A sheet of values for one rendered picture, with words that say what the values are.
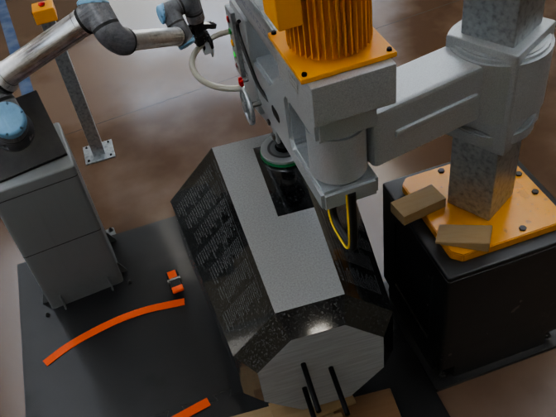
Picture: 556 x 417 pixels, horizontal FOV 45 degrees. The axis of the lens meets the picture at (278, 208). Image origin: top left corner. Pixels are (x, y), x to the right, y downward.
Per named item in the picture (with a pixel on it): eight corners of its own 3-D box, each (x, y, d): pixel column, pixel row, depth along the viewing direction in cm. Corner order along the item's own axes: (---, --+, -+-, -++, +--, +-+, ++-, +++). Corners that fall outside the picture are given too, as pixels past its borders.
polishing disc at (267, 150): (317, 140, 300) (317, 137, 299) (294, 170, 287) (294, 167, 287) (275, 129, 309) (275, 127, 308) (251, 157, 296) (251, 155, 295)
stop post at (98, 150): (111, 140, 466) (57, -8, 391) (115, 156, 452) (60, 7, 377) (83, 148, 463) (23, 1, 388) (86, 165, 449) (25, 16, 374)
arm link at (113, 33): (123, 48, 269) (202, 40, 329) (107, 20, 268) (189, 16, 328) (103, 63, 274) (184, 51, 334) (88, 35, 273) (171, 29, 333)
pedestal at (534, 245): (490, 247, 359) (506, 138, 308) (566, 344, 312) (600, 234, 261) (375, 286, 349) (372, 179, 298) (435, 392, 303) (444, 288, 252)
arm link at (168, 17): (166, 25, 321) (189, 14, 324) (154, 3, 320) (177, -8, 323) (164, 31, 330) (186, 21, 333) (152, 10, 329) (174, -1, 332)
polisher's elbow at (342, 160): (346, 141, 233) (343, 93, 219) (379, 171, 220) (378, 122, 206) (299, 163, 227) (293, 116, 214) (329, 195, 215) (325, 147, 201)
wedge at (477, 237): (491, 233, 263) (492, 224, 259) (488, 252, 256) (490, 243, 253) (438, 225, 269) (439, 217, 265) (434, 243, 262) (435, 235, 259)
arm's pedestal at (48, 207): (45, 321, 358) (-23, 206, 299) (31, 259, 392) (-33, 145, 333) (135, 285, 369) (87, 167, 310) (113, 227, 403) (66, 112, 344)
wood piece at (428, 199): (430, 192, 283) (431, 184, 279) (445, 206, 276) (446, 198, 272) (390, 211, 278) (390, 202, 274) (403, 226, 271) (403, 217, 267)
